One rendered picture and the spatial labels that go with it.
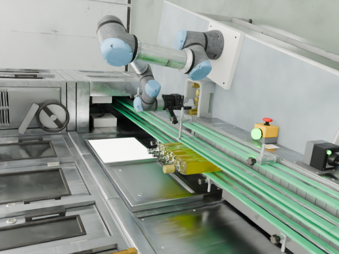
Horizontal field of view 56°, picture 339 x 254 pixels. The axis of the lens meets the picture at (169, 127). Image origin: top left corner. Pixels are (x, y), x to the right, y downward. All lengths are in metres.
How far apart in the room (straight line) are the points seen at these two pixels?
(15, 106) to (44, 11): 2.87
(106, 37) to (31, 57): 3.76
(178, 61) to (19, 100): 1.22
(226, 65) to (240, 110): 0.24
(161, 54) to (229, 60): 0.38
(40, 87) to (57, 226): 1.19
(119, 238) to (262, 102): 0.82
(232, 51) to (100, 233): 1.00
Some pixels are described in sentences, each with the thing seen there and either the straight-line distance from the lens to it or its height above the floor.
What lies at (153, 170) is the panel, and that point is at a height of 1.09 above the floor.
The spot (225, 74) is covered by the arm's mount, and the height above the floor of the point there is 0.78.
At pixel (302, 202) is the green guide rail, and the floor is 0.91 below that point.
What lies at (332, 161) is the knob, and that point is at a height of 0.82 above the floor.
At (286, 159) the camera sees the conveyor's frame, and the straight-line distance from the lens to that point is 1.21.
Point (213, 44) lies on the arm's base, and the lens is 1.63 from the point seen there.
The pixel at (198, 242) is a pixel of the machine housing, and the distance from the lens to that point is 1.22.
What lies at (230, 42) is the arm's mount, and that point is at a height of 0.78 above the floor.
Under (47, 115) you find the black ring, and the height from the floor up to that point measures 1.52.
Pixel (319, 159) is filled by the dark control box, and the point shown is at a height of 0.83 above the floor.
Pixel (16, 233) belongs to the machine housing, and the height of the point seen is 1.74.
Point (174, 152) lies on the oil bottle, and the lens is 1.49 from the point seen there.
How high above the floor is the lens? 1.73
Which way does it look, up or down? 26 degrees down
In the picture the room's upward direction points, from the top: 93 degrees counter-clockwise
